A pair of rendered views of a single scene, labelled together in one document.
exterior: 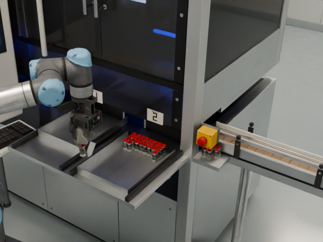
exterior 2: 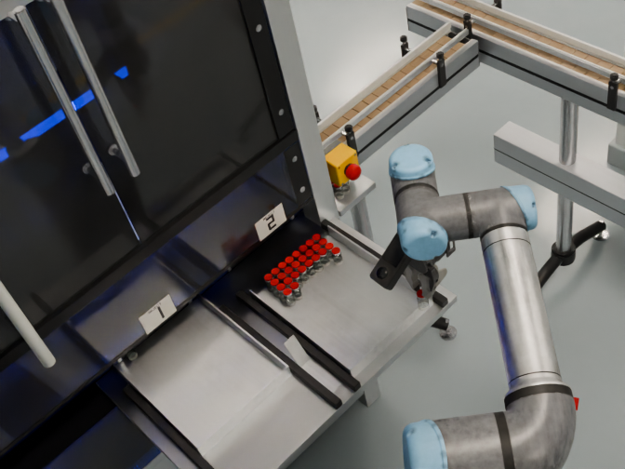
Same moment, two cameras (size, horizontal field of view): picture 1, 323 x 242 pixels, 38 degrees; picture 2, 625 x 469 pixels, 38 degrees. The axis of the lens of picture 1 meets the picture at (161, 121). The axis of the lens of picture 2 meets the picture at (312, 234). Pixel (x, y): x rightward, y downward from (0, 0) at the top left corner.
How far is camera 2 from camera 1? 1.78 m
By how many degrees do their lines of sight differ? 52
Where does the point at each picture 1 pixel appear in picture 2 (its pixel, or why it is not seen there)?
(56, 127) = (177, 422)
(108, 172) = (360, 329)
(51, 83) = (525, 190)
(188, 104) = (312, 146)
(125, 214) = not seen: hidden behind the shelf
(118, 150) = (292, 313)
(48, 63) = (438, 203)
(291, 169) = (413, 95)
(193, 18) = (279, 14)
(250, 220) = not seen: hidden behind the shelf
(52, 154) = (281, 425)
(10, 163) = not seen: outside the picture
